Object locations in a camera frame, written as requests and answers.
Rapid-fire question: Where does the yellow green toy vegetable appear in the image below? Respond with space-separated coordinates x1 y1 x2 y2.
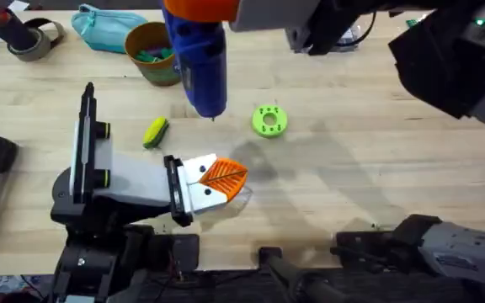
141 116 170 150

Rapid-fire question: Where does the clear plastic box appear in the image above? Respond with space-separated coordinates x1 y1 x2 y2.
335 21 362 52

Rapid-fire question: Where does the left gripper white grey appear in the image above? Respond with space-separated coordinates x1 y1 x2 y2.
51 137 249 229

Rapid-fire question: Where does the black tool with brown end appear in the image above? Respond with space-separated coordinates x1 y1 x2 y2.
0 2 38 52

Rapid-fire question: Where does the blue electric screwdriver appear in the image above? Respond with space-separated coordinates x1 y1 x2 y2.
161 6 228 122

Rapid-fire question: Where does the black upright left wrist plate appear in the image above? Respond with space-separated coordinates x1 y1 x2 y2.
70 82 112 207

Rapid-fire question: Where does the green disc with holes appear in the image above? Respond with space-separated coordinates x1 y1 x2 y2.
251 104 289 139

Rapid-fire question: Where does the brown tub with toys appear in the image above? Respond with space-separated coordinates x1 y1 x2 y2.
124 21 182 88

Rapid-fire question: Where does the teal zip bag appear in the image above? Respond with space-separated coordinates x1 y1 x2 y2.
71 3 149 55

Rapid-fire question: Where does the grey tape roll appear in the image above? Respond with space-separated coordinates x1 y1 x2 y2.
6 17 67 63

